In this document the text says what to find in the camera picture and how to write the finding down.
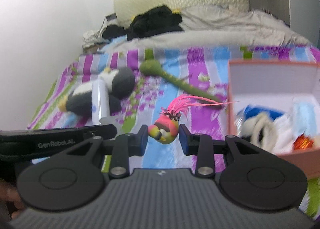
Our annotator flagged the striped floral bedsheet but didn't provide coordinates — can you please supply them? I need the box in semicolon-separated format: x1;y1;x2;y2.
26;44;320;222

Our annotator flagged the person's left hand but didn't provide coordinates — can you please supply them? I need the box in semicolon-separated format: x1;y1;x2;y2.
0;180;24;219

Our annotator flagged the crumpled white cloth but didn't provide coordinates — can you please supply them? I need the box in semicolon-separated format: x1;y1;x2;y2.
82;30;104;49

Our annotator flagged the blue snack packet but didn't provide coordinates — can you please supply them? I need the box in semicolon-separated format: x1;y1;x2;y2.
235;104;288;129

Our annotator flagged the bird toy with pink feathers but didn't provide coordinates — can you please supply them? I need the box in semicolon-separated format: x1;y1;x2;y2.
147;94;239;145

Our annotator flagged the grey white penguin plush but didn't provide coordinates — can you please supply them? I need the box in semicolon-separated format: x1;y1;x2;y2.
58;67;137;117

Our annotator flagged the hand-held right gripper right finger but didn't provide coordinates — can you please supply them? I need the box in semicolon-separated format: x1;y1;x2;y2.
179;124;253;178

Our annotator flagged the green plush stick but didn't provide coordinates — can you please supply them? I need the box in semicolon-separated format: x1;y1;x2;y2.
139;59;224;109

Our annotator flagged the black clothes pile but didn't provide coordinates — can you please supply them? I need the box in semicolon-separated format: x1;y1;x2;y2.
127;5;184;41

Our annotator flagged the white spray can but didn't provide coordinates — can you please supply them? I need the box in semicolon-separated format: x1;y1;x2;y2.
91;80;118;127

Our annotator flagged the panda plush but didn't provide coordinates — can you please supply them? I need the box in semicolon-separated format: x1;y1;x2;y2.
240;113;278;149

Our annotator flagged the small black garment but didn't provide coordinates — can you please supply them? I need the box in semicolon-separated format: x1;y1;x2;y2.
102;24;128;40

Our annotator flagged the red foil packet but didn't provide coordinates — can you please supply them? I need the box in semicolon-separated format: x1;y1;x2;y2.
292;135;315;152

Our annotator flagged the pink cardboard box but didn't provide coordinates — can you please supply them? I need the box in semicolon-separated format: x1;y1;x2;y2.
227;59;320;179

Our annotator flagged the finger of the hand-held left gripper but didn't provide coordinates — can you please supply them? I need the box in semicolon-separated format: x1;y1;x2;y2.
0;124;118;142

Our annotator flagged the light blue cloth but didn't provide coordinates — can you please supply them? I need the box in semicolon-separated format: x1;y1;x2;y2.
291;97;320;139

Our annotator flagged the black cable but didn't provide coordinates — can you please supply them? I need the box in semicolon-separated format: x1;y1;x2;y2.
99;17;108;36

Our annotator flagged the grey duvet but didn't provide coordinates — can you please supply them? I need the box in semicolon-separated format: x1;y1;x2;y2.
100;5;313;55

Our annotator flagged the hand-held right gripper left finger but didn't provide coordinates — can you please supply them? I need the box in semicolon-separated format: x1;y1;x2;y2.
65;124;149;178

